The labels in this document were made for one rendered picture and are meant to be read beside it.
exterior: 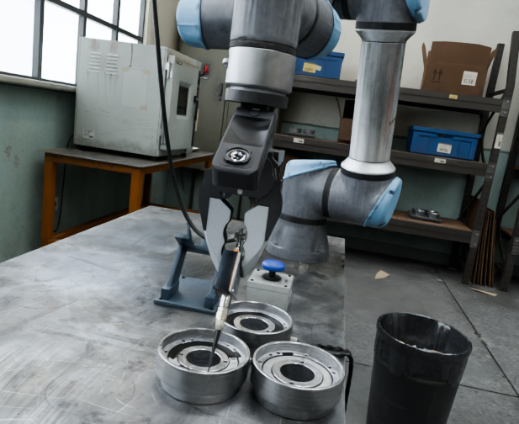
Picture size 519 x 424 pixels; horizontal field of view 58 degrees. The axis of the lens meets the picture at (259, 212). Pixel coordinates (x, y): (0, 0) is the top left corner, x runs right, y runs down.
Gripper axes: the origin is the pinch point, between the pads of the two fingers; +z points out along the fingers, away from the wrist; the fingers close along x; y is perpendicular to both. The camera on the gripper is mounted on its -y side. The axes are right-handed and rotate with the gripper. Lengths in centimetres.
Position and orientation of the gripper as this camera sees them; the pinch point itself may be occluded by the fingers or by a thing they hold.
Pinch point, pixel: (231, 266)
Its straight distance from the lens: 55.5
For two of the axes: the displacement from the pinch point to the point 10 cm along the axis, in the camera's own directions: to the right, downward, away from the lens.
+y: 1.7, -1.7, 9.7
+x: -9.8, -1.6, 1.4
